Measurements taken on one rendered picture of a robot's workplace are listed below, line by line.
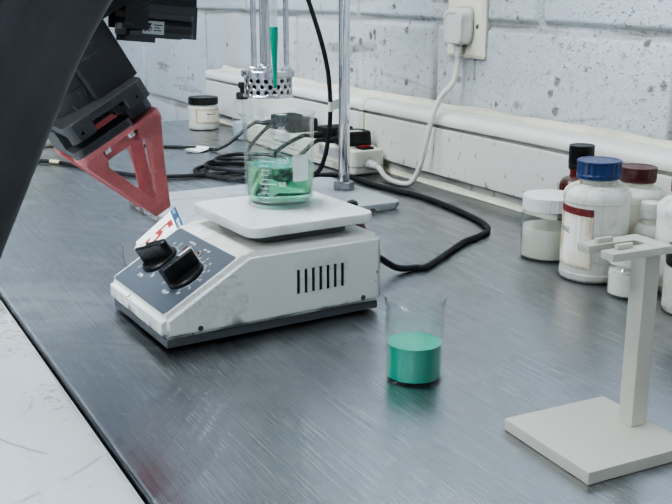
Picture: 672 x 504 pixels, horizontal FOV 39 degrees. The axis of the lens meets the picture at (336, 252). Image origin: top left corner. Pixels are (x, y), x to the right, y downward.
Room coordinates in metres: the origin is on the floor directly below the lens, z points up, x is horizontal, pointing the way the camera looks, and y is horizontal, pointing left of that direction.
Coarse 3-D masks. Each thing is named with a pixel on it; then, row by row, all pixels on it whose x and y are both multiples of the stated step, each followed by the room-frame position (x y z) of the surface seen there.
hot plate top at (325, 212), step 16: (208, 208) 0.81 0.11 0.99; (224, 208) 0.81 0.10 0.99; (240, 208) 0.81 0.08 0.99; (256, 208) 0.81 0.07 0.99; (304, 208) 0.81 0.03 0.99; (320, 208) 0.81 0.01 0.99; (336, 208) 0.81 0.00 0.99; (352, 208) 0.81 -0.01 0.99; (224, 224) 0.77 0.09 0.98; (240, 224) 0.75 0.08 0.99; (256, 224) 0.75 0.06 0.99; (272, 224) 0.75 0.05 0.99; (288, 224) 0.75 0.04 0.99; (304, 224) 0.76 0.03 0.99; (320, 224) 0.77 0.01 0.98; (336, 224) 0.77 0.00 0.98; (352, 224) 0.78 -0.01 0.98
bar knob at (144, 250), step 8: (160, 240) 0.78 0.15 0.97; (136, 248) 0.79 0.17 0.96; (144, 248) 0.78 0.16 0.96; (152, 248) 0.78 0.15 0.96; (160, 248) 0.77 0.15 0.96; (168, 248) 0.78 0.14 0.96; (144, 256) 0.78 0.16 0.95; (152, 256) 0.78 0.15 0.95; (160, 256) 0.78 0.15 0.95; (168, 256) 0.78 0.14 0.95; (144, 264) 0.78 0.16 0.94; (152, 264) 0.78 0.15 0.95; (160, 264) 0.77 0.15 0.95
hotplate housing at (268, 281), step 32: (192, 224) 0.83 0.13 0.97; (256, 256) 0.73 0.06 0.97; (288, 256) 0.75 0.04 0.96; (320, 256) 0.76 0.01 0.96; (352, 256) 0.78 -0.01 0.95; (224, 288) 0.72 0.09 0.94; (256, 288) 0.73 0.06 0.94; (288, 288) 0.75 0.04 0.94; (320, 288) 0.76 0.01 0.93; (352, 288) 0.78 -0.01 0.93; (160, 320) 0.70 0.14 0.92; (192, 320) 0.70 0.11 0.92; (224, 320) 0.72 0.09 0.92; (256, 320) 0.73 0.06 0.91; (288, 320) 0.75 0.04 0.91
